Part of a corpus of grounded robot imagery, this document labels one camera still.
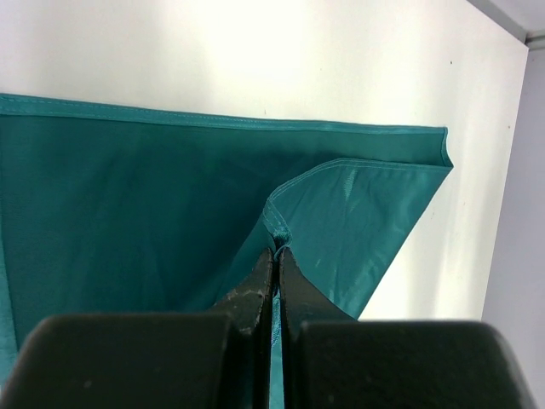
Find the teal cloth napkin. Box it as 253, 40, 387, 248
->
1, 95, 453, 408

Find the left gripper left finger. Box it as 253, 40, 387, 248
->
2, 250, 273, 408

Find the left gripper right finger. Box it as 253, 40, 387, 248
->
278, 249, 536, 408

